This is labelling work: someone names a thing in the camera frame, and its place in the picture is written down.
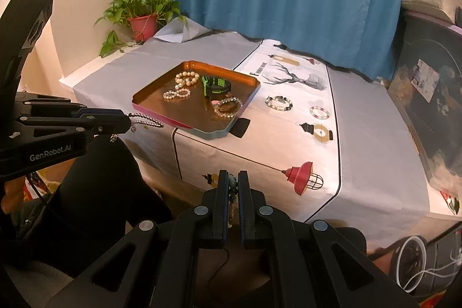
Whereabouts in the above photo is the red flower pot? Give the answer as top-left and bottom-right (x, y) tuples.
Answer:
(128, 14), (159, 42)

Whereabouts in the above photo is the metal ball chain necklace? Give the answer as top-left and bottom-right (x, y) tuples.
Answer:
(112, 111), (165, 143)

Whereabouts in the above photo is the printed deer tablecloth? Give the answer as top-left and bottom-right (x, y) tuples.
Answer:
(72, 17), (434, 233)

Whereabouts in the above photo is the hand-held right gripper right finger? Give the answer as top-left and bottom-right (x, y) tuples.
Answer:
(237, 170), (421, 308)

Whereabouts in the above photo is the person's leg in black pants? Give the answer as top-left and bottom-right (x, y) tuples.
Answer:
(0, 138), (174, 276)

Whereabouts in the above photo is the black and white bead bracelet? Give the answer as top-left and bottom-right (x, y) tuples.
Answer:
(265, 95), (293, 112)

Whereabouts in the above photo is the white label sticker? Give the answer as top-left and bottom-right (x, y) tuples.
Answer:
(413, 59), (441, 103)

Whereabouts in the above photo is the clear brown bead bracelet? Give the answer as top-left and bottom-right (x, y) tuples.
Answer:
(214, 104), (239, 120)
(218, 96), (242, 111)

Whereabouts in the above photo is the green and black watch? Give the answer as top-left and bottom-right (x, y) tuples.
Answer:
(201, 75), (232, 98)

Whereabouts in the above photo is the orange metal tray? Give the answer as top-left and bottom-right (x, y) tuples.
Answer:
(132, 60), (261, 140)

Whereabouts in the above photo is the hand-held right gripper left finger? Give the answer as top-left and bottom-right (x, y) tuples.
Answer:
(45, 170), (230, 308)

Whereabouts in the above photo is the pastel bead bracelet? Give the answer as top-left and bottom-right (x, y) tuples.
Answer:
(309, 106), (331, 120)

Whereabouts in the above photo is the dark round drum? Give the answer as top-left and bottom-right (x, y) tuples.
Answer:
(386, 10), (462, 186)

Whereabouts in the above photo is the cream pearl bracelet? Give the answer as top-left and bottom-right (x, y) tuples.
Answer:
(175, 70), (200, 87)

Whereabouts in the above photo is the white cable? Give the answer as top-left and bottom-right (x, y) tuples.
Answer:
(395, 236), (462, 292)

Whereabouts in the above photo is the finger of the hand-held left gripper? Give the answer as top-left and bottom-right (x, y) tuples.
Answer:
(16, 94), (131, 123)
(14, 121), (131, 145)

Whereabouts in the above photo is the dark bead bracelet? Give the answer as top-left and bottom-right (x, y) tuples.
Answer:
(227, 174), (239, 222)

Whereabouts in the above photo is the green potted plant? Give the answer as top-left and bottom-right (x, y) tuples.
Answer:
(94, 0), (188, 58)

